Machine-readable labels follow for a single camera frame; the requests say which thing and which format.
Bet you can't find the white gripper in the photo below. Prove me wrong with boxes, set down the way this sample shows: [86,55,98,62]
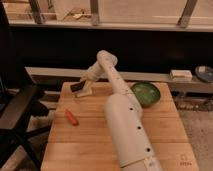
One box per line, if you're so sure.
[77,72,99,98]

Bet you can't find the black eraser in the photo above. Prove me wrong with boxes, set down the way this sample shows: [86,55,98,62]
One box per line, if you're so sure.
[70,81,85,92]

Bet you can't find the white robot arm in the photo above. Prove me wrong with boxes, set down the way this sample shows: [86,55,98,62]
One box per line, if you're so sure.
[77,50,163,171]

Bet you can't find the orange carrot toy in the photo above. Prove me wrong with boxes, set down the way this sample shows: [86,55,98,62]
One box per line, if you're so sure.
[65,110,79,126]

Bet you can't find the wooden table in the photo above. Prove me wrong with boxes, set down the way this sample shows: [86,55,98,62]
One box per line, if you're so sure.
[41,82,199,171]

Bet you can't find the green bowl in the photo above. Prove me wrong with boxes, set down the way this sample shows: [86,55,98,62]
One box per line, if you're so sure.
[131,82,161,107]

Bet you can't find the black office chair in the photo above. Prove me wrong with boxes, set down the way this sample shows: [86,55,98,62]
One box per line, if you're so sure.
[0,85,50,168]

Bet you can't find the small box on ledge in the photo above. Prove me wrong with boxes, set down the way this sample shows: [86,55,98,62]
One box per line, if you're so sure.
[170,70,192,81]

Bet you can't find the dark round disc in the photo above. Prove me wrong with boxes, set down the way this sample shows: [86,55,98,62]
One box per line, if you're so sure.
[195,66,213,83]

